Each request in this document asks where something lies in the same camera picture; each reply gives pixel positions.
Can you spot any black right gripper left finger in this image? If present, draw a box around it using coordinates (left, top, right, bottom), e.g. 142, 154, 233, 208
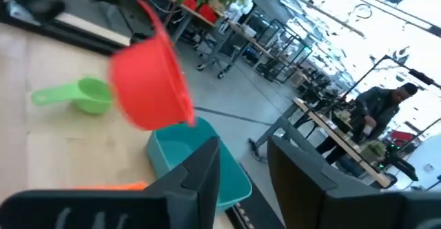
0, 135, 221, 229

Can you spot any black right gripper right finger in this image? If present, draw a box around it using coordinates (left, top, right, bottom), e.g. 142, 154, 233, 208
267, 135, 441, 229

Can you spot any orange measuring cup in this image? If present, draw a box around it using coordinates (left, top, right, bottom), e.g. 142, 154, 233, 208
67, 181, 149, 191

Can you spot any red measuring cup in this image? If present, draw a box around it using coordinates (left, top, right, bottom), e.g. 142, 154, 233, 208
109, 0, 196, 132

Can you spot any green measuring cup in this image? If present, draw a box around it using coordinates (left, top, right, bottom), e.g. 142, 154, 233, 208
30, 76, 113, 115

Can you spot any teal plastic basket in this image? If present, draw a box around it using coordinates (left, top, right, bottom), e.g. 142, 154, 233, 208
146, 117, 253, 212

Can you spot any small potted plant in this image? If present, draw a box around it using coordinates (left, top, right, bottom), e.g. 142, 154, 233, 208
360, 139, 387, 163

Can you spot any long wooden workbench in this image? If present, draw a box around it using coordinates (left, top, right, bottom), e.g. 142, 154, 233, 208
247, 97, 393, 188
141, 0, 276, 80

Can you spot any person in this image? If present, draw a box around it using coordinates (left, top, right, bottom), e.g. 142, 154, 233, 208
315, 82, 420, 166

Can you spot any white robot figure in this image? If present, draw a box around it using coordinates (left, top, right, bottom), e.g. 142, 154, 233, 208
227, 0, 259, 21

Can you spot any black wire shelf cart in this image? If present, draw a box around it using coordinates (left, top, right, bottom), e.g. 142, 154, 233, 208
254, 18, 313, 83

